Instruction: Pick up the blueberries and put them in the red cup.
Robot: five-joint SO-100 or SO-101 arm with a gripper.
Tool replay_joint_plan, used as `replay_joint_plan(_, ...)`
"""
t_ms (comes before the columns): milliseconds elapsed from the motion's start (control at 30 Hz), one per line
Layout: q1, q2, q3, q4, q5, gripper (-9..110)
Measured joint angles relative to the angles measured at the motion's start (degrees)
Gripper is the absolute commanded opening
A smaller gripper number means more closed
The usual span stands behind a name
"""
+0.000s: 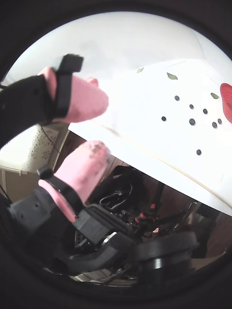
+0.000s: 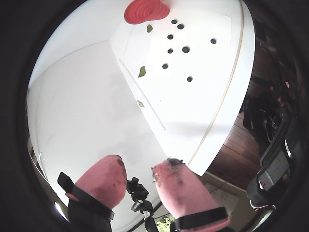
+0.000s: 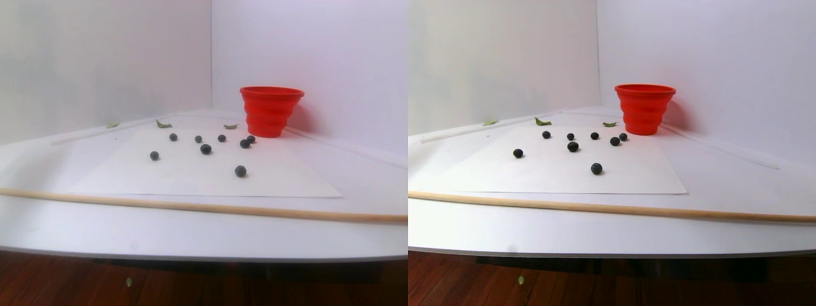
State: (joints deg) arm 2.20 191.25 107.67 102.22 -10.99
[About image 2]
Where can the pink padded gripper finger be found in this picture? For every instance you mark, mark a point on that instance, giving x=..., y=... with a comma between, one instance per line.
x=101, y=178
x=178, y=186

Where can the dark blueberry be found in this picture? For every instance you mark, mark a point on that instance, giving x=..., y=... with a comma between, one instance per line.
x=189, y=78
x=213, y=41
x=170, y=51
x=180, y=26
x=174, y=21
x=170, y=37
x=185, y=49
x=165, y=66

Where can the red collapsible silicone cup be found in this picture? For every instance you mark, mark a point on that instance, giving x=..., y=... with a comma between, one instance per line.
x=144, y=12

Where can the black tripod head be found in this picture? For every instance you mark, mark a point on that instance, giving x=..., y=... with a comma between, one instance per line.
x=137, y=191

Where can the green plant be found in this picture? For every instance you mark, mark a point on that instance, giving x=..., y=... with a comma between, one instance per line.
x=166, y=222

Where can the green leaf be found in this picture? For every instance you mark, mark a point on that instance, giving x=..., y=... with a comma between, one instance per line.
x=140, y=104
x=142, y=71
x=149, y=28

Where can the black table clamp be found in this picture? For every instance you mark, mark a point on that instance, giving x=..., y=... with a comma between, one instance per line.
x=272, y=166

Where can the black object with red accents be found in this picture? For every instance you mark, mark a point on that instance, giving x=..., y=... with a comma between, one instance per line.
x=265, y=120

